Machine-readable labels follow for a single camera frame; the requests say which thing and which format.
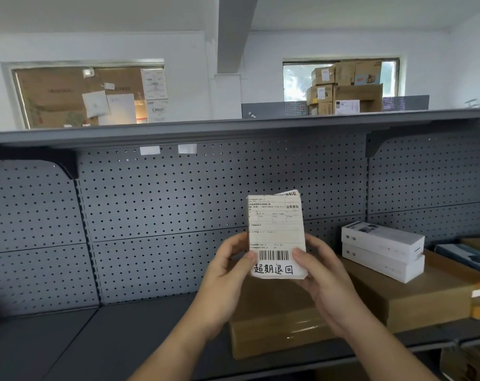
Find cardboard boxes at window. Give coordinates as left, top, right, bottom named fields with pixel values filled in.
left=282, top=57, right=402, bottom=115

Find grey metal pegboard shelf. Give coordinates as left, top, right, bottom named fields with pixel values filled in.
left=0, top=108, right=480, bottom=381

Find large cardboard carton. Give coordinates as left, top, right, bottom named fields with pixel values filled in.
left=334, top=60, right=384, bottom=86
left=333, top=84, right=384, bottom=115

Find small taped brown box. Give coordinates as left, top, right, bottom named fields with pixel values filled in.
left=246, top=189, right=308, bottom=280

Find person's right hand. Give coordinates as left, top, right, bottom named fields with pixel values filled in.
left=292, top=233, right=369, bottom=339

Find person's left hand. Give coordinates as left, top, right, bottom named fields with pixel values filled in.
left=202, top=232, right=259, bottom=334

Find white printed carton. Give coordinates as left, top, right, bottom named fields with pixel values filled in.
left=140, top=68, right=169, bottom=101
left=146, top=99, right=172, bottom=124

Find person's left forearm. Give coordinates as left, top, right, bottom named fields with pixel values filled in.
left=128, top=305, right=225, bottom=381

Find printed brown carton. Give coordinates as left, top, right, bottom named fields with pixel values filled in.
left=440, top=344, right=480, bottom=381

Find cardboard-covered window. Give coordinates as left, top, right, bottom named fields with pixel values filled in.
left=1, top=59, right=170, bottom=130

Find white paper sheet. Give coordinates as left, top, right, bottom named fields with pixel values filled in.
left=82, top=90, right=112, bottom=119
left=99, top=94, right=138, bottom=126

